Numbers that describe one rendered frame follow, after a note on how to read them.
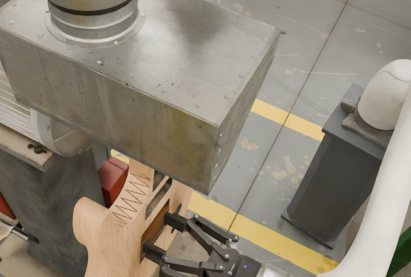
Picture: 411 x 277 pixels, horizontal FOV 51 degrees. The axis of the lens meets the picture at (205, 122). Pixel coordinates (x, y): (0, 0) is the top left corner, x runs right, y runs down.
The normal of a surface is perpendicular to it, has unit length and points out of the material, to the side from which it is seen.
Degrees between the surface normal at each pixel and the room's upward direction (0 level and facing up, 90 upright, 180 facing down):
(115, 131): 90
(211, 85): 0
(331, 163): 90
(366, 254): 22
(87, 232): 75
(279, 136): 0
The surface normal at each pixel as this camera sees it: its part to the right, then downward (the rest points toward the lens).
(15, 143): 0.07, -0.61
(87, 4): 0.14, 0.79
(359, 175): -0.57, 0.62
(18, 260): -0.12, -0.29
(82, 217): -0.39, 0.36
